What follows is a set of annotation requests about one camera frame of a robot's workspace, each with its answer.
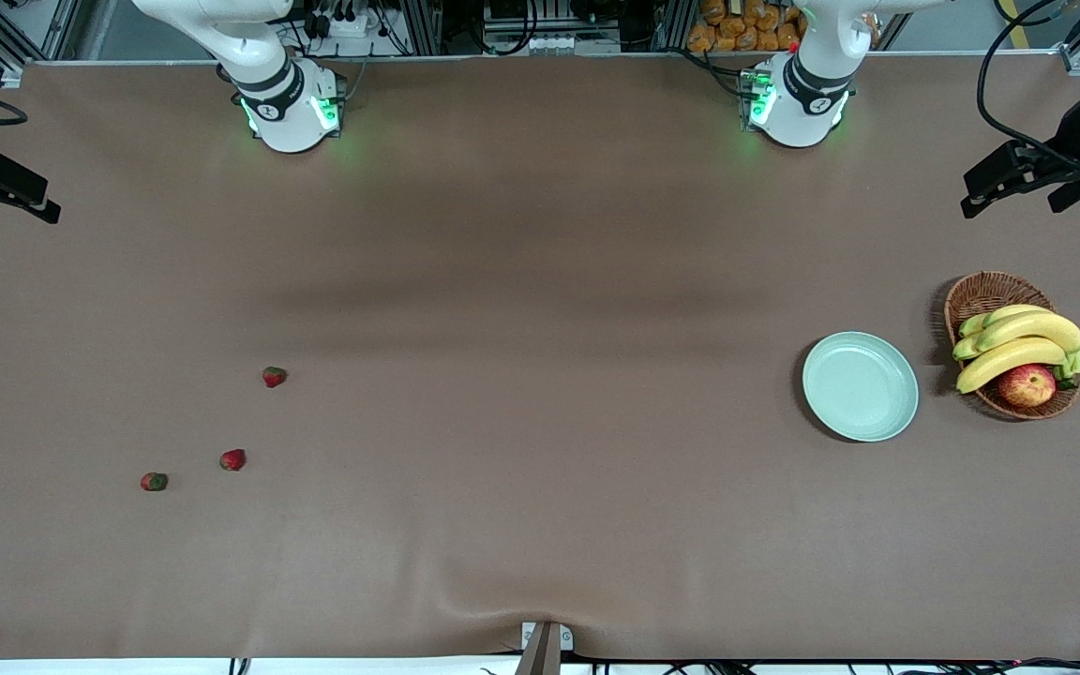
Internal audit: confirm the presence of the brown wicker basket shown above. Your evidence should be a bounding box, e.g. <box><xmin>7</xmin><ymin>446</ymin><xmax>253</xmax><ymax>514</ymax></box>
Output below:
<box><xmin>943</xmin><ymin>271</ymin><xmax>1080</xmax><ymax>421</ymax></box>

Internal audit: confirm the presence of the long yellow banana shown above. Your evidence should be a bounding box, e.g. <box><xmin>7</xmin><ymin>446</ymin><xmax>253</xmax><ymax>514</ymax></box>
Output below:
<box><xmin>973</xmin><ymin>312</ymin><xmax>1080</xmax><ymax>355</ymax></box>
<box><xmin>956</xmin><ymin>337</ymin><xmax>1070</xmax><ymax>395</ymax></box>

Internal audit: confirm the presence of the white power strip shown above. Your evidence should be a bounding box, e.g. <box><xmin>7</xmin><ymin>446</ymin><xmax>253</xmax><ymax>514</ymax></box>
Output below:
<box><xmin>320</xmin><ymin>9</ymin><xmax>382</xmax><ymax>38</ymax></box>

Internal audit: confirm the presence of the large table cover mat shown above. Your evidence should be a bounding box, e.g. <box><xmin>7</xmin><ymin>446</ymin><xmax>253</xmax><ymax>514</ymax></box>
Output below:
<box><xmin>0</xmin><ymin>52</ymin><xmax>1080</xmax><ymax>662</ymax></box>

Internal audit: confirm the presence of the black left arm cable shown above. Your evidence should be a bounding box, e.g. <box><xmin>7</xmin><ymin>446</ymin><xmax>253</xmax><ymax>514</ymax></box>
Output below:
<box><xmin>975</xmin><ymin>0</ymin><xmax>1080</xmax><ymax>174</ymax></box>

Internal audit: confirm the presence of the red yellow apple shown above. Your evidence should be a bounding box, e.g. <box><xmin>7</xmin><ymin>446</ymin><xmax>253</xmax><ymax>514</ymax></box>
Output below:
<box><xmin>997</xmin><ymin>364</ymin><xmax>1058</xmax><ymax>409</ymax></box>

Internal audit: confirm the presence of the pale green round plate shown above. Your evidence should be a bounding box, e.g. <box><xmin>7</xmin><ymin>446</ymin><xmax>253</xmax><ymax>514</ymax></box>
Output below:
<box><xmin>802</xmin><ymin>331</ymin><xmax>920</xmax><ymax>443</ymax></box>

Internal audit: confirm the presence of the grey metal camera bracket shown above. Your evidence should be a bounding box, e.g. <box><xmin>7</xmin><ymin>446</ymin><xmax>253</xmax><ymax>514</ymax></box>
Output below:
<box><xmin>514</xmin><ymin>621</ymin><xmax>575</xmax><ymax>675</ymax></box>

